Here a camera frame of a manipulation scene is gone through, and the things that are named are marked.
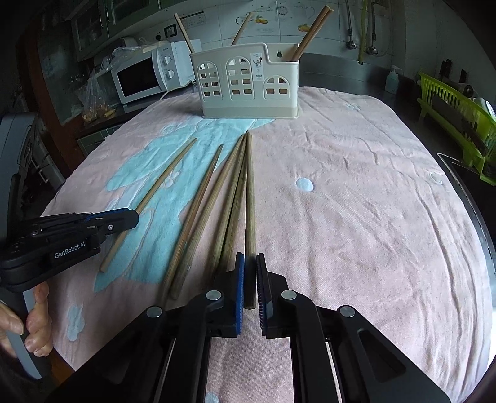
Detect row of wooden chopsticks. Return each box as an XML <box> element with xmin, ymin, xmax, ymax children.
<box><xmin>160</xmin><ymin>134</ymin><xmax>249</xmax><ymax>302</ymax></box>

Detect white microwave oven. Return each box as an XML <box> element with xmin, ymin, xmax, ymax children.
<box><xmin>110</xmin><ymin>41</ymin><xmax>194</xmax><ymax>105</ymax></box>

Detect green wall cabinets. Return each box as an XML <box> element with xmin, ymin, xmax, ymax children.
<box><xmin>70</xmin><ymin>0</ymin><xmax>218</xmax><ymax>63</ymax></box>

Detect pink towel with blue print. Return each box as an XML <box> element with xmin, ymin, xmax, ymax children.
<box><xmin>39</xmin><ymin>86</ymin><xmax>493</xmax><ymax>403</ymax></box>

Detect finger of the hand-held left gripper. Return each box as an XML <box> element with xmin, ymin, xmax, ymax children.
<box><xmin>29</xmin><ymin>208</ymin><xmax>134</xmax><ymax>230</ymax></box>
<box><xmin>89</xmin><ymin>211</ymin><xmax>139</xmax><ymax>236</ymax></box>

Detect green tiled counter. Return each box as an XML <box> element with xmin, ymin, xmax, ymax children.
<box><xmin>77</xmin><ymin>124</ymin><xmax>126</xmax><ymax>156</ymax></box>

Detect white bowl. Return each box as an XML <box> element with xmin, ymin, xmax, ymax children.
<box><xmin>475</xmin><ymin>97</ymin><xmax>496</xmax><ymax>117</ymax></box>

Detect person's left hand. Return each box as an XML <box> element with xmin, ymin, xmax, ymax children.
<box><xmin>0</xmin><ymin>281</ymin><xmax>53</xmax><ymax>357</ymax></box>

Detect clear plastic bag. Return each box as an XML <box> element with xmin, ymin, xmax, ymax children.
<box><xmin>75</xmin><ymin>46</ymin><xmax>128</xmax><ymax>125</ymax></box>

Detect green plastic dish rack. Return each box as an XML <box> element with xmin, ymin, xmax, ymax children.
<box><xmin>416</xmin><ymin>71</ymin><xmax>496</xmax><ymax>183</ymax></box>

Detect white soap dispenser bottle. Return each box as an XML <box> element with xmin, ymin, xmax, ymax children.
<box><xmin>385</xmin><ymin>65</ymin><xmax>401</xmax><ymax>94</ymax></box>

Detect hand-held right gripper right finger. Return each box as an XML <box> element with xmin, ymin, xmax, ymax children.
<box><xmin>255</xmin><ymin>253</ymin><xmax>452</xmax><ymax>403</ymax></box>

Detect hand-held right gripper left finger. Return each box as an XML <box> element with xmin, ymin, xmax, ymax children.
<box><xmin>46</xmin><ymin>252</ymin><xmax>246</xmax><ymax>403</ymax></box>

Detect beige plastic utensil holder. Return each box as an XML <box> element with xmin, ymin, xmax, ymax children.
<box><xmin>188</xmin><ymin>42</ymin><xmax>301</xmax><ymax>119</ymax></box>

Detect grey shelf unit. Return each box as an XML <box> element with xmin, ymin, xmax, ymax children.
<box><xmin>23</xmin><ymin>116</ymin><xmax>68</xmax><ymax>194</ymax></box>

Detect white paper wall label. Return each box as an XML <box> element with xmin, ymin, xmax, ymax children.
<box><xmin>176</xmin><ymin>10</ymin><xmax>206</xmax><ymax>24</ymax></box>

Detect yellow hose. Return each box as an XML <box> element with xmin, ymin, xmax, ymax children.
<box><xmin>358</xmin><ymin>0</ymin><xmax>369</xmax><ymax>64</ymax></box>

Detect white power cable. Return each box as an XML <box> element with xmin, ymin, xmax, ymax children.
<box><xmin>160</xmin><ymin>79</ymin><xmax>196</xmax><ymax>100</ymax></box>

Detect steel braided hose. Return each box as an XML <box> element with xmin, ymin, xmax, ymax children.
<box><xmin>343</xmin><ymin>0</ymin><xmax>357</xmax><ymax>50</ymax></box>
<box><xmin>368</xmin><ymin>0</ymin><xmax>380</xmax><ymax>55</ymax></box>

